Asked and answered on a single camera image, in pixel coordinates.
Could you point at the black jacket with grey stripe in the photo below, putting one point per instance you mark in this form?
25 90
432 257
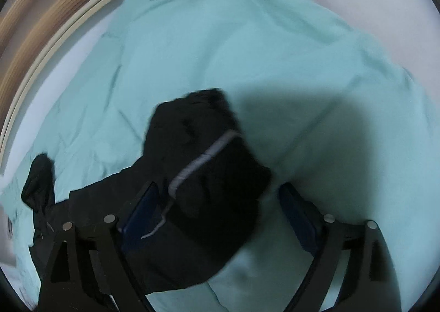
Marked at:
206 160

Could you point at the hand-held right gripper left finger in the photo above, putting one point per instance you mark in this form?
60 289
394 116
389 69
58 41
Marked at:
141 215

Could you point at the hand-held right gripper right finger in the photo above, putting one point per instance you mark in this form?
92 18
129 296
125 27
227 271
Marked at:
296 210

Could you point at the light teal bed sheet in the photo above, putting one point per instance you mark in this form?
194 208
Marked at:
240 40

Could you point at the wooden slatted headboard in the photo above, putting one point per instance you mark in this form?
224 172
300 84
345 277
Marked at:
48 12

